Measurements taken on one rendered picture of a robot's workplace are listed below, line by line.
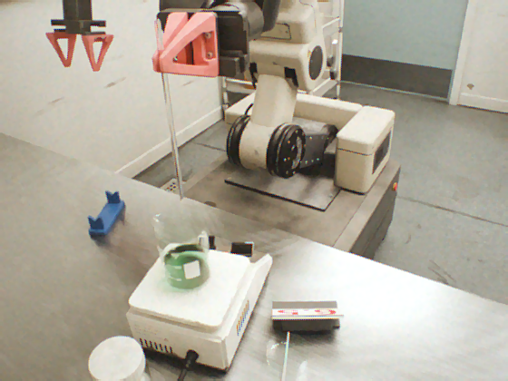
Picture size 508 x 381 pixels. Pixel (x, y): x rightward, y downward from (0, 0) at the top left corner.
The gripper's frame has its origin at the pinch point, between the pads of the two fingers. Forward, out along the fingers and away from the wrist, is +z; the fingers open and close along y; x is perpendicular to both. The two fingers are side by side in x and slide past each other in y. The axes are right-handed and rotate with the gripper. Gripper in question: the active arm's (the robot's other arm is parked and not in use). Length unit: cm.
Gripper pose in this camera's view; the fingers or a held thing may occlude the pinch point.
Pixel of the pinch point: (161, 62)
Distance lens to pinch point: 42.3
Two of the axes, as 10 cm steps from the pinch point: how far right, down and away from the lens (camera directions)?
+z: -3.8, 5.1, -7.7
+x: 0.4, 8.4, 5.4
